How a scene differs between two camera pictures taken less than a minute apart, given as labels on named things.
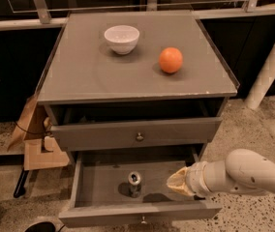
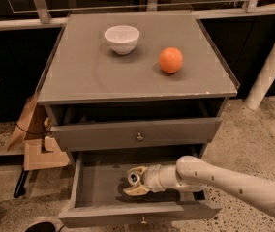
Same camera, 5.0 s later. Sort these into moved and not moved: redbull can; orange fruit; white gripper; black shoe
Moved: white gripper
Not moved: orange fruit; black shoe; redbull can
